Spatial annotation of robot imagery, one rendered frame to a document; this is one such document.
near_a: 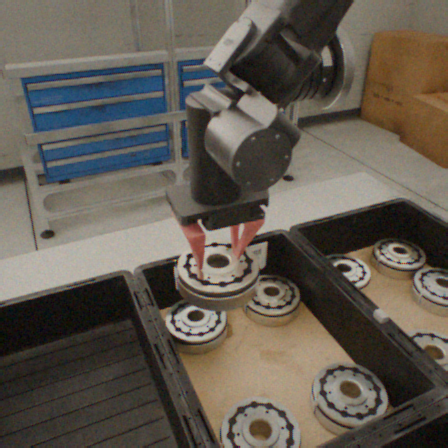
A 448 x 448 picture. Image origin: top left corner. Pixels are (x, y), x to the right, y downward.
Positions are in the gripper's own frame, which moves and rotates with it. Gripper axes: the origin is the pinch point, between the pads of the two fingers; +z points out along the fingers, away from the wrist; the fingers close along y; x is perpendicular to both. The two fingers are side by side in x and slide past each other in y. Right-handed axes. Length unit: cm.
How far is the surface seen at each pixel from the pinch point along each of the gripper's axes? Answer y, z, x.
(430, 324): 37.4, 23.1, -5.4
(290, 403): 7.1, 22.6, -9.2
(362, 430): 8.8, 12.4, -20.5
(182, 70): 55, 27, 190
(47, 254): -25, 37, 61
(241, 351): 4.6, 22.8, 2.2
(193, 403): -7.4, 12.4, -10.0
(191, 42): 91, 31, 279
